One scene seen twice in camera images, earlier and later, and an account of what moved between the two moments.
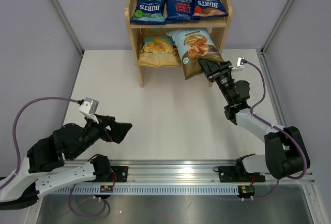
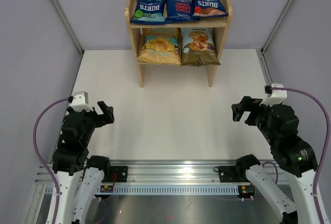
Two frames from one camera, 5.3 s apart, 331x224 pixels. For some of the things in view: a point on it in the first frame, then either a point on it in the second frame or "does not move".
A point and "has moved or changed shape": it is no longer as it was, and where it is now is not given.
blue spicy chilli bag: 206,4 does not move
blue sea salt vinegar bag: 150,6 does not move
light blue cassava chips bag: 192,44 has moved or changed shape
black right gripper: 209,67 to 247,103
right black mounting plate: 237,174 does not move
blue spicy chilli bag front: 180,8 does not move
